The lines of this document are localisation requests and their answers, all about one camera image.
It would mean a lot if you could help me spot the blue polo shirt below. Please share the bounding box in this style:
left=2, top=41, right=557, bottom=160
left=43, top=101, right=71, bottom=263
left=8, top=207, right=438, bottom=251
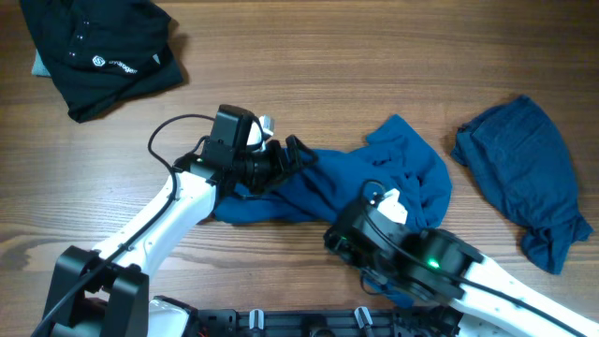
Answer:
left=211, top=113, right=454, bottom=310

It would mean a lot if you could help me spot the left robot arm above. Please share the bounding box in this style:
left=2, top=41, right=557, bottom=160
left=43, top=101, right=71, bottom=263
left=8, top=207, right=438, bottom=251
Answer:
left=33, top=105, right=318, bottom=336

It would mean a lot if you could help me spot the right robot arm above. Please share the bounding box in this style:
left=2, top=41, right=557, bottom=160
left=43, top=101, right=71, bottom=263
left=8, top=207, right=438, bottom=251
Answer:
left=324, top=195, right=598, bottom=336

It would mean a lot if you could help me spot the black folded polo shirt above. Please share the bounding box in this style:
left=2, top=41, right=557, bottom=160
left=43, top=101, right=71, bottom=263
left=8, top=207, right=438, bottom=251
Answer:
left=20, top=0, right=183, bottom=123

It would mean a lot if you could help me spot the dark navy crumpled garment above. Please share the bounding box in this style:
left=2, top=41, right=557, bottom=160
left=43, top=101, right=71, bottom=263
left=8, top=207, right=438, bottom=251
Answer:
left=451, top=95, right=593, bottom=274

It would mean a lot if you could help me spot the grey folded cloth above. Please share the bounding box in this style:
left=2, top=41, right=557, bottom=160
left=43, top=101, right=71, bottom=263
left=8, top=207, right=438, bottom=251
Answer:
left=31, top=51, right=51, bottom=78

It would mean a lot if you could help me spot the left black camera cable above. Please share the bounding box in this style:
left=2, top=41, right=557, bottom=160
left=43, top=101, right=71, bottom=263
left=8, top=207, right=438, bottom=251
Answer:
left=30, top=113, right=216, bottom=337

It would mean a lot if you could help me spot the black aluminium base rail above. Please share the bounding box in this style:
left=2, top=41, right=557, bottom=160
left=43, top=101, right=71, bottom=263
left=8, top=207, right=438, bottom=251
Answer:
left=149, top=295, right=464, bottom=337

